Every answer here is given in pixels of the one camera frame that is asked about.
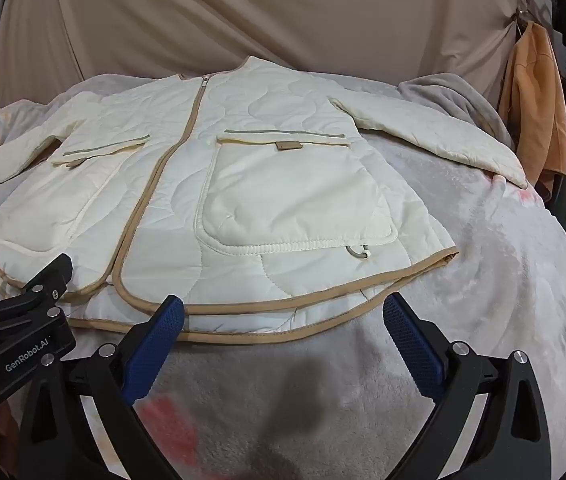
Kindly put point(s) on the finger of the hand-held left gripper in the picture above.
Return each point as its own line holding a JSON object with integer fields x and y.
{"x": 38, "y": 280}

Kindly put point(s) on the grey floral blanket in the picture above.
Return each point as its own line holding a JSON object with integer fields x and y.
{"x": 488, "y": 285}

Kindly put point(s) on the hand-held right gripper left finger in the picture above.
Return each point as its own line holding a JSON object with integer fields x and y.
{"x": 154, "y": 350}

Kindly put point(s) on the orange hanging garment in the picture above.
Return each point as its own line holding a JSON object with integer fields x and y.
{"x": 533, "y": 110}

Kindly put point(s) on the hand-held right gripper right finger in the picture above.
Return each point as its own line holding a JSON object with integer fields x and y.
{"x": 413, "y": 350}

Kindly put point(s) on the cream quilted jacket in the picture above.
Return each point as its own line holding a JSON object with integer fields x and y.
{"x": 263, "y": 185}

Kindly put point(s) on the beige backdrop sheet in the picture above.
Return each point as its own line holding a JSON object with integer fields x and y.
{"x": 263, "y": 10}

